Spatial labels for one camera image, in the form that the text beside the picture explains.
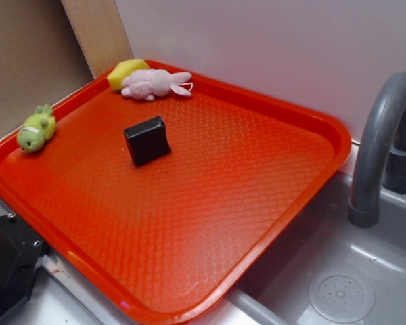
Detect black metal bracket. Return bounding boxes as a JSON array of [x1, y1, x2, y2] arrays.
[[0, 213, 46, 321]]

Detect grey plastic sink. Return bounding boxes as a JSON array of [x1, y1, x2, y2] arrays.
[[0, 144, 406, 325]]

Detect yellow sponge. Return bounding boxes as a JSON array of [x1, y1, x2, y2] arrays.
[[107, 59, 150, 91]]

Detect grey toy faucet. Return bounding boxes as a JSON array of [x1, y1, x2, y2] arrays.
[[348, 72, 406, 228]]

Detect red plastic tray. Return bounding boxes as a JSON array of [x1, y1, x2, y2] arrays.
[[0, 74, 351, 324]]

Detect green plush toy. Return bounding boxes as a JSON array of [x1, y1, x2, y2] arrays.
[[17, 104, 57, 154]]

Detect wooden board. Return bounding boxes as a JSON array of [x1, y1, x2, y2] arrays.
[[62, 0, 133, 78]]

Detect pink plush bunny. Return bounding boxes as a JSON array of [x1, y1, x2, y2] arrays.
[[120, 69, 194, 102]]

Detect black box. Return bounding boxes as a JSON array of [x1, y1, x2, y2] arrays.
[[123, 116, 171, 167]]

